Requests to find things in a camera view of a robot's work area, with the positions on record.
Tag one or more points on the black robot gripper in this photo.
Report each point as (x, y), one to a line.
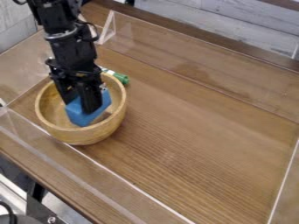
(74, 70)

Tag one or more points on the blue rectangular block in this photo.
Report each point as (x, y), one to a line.
(78, 116)

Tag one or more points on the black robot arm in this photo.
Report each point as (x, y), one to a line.
(57, 13)

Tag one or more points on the brown wooden bowl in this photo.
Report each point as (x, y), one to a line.
(70, 130)

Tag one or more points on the white green marker pen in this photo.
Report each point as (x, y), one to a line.
(123, 78)

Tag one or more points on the clear acrylic corner bracket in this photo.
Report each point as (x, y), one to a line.
(106, 32)

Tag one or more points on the black metal table frame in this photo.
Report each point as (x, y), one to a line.
(22, 195)

